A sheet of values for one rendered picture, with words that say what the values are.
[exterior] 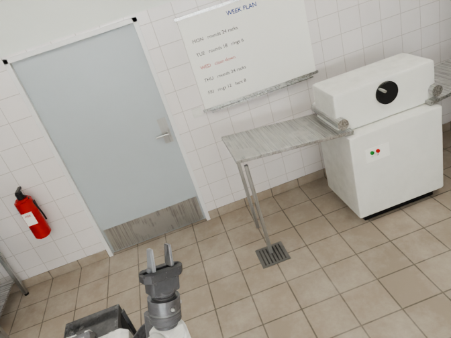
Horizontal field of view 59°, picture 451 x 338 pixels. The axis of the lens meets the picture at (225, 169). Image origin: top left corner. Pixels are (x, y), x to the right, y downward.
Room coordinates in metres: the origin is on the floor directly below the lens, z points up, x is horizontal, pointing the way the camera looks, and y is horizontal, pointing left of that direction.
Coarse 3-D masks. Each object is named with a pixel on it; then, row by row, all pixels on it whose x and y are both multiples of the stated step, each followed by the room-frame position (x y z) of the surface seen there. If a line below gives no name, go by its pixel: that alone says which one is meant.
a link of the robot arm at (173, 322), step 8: (144, 312) 0.84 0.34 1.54; (144, 320) 0.82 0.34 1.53; (152, 320) 0.78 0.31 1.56; (160, 320) 0.77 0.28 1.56; (168, 320) 0.77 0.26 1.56; (176, 320) 0.77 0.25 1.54; (152, 328) 0.79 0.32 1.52; (160, 328) 0.77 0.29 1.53; (168, 328) 0.77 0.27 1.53; (176, 328) 0.78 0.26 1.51; (152, 336) 0.75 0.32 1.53; (160, 336) 0.75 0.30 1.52; (168, 336) 0.75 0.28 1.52; (176, 336) 0.77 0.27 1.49
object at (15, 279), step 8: (0, 256) 3.18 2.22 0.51; (8, 264) 3.20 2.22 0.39; (8, 272) 3.17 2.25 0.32; (16, 280) 3.17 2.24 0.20; (0, 288) 3.09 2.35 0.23; (8, 288) 3.05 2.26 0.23; (24, 288) 3.18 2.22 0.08; (0, 296) 2.97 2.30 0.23; (0, 304) 2.85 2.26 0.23; (0, 312) 2.75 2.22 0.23; (0, 328) 2.58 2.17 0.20; (0, 336) 2.56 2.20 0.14; (8, 336) 2.59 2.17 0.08
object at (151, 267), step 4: (148, 248) 0.86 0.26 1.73; (148, 252) 0.85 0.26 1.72; (152, 252) 0.84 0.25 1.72; (148, 256) 0.85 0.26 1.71; (152, 256) 0.84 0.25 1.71; (148, 260) 0.84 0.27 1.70; (152, 260) 0.83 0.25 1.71; (148, 264) 0.84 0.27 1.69; (152, 264) 0.83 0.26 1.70; (148, 268) 0.83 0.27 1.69; (152, 268) 0.82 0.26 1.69; (148, 272) 0.82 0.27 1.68; (152, 272) 0.82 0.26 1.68
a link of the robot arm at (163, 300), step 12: (180, 264) 0.86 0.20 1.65; (144, 276) 0.81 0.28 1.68; (156, 276) 0.81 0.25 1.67; (168, 276) 0.82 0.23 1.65; (156, 288) 0.80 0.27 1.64; (168, 288) 0.81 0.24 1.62; (156, 300) 0.80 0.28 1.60; (168, 300) 0.79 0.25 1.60; (180, 300) 0.81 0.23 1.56; (156, 312) 0.78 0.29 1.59; (168, 312) 0.77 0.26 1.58
